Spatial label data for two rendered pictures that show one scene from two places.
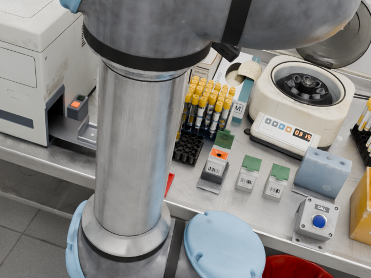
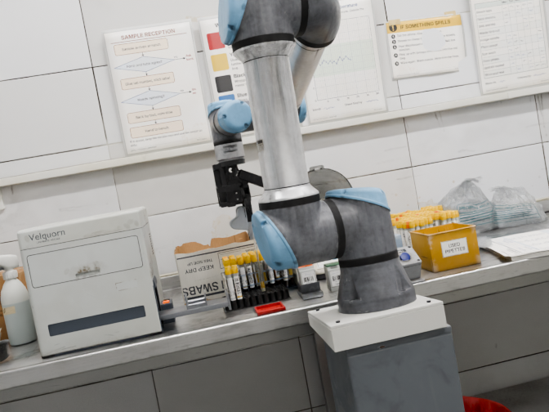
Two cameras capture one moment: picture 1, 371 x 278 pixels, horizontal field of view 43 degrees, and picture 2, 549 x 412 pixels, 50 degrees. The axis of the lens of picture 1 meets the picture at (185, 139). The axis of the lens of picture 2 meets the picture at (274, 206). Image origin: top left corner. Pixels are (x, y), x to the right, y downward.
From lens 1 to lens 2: 0.90 m
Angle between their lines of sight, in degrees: 41
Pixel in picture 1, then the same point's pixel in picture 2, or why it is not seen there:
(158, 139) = (292, 96)
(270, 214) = not seen: hidden behind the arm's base
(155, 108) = (285, 72)
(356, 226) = (431, 257)
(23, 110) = (133, 298)
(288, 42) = (326, 12)
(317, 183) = not seen: hidden behind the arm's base
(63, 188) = not seen: outside the picture
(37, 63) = (140, 239)
